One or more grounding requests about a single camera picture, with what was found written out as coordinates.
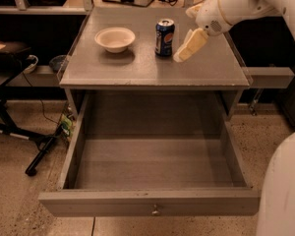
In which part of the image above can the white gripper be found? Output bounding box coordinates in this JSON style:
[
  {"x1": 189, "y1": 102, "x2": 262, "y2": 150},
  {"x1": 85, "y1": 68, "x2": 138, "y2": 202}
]
[{"x1": 173, "y1": 0, "x2": 232, "y2": 62}]

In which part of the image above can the blue pepsi can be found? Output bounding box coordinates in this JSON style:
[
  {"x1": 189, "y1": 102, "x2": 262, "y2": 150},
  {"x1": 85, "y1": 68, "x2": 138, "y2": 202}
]
[{"x1": 155, "y1": 19, "x2": 175, "y2": 57}]

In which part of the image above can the open grey top drawer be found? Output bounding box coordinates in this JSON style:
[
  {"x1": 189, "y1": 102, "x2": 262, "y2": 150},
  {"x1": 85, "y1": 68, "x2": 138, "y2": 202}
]
[{"x1": 39, "y1": 91, "x2": 259, "y2": 216}]

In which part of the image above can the metal drawer knob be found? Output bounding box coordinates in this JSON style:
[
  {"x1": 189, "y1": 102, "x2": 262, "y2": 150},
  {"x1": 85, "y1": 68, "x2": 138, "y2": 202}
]
[{"x1": 151, "y1": 205, "x2": 161, "y2": 216}]

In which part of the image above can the white paper bowl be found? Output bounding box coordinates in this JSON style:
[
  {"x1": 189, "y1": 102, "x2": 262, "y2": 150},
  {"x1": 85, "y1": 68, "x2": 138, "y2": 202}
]
[{"x1": 94, "y1": 28, "x2": 136, "y2": 53}]

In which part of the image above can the dark round bowl on shelf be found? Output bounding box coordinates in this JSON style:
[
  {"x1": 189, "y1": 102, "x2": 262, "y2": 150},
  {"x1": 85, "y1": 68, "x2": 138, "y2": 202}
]
[{"x1": 49, "y1": 55, "x2": 67, "y2": 73}]

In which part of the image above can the green small object on floor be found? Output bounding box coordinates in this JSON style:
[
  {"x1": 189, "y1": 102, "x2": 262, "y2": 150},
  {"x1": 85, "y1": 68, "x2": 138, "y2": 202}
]
[{"x1": 60, "y1": 114, "x2": 72, "y2": 138}]

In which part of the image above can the black box on stand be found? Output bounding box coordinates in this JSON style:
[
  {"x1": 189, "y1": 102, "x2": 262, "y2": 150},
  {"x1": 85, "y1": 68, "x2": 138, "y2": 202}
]
[{"x1": 0, "y1": 41, "x2": 31, "y2": 61}]

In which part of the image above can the black folding stand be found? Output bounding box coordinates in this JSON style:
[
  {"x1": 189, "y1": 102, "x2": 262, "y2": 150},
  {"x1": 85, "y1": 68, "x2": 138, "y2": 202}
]
[{"x1": 0, "y1": 60, "x2": 62, "y2": 176}]

